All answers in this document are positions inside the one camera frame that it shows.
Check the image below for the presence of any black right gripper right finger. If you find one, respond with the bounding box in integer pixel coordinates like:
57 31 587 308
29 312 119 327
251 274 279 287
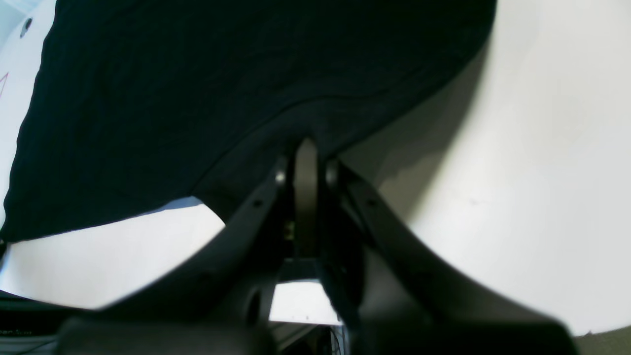
318 160 577 355

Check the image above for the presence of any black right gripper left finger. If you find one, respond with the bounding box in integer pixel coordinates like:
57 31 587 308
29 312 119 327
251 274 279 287
57 156 291 355

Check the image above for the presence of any black T-shirt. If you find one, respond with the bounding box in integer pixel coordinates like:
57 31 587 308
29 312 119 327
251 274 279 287
1 0 497 243

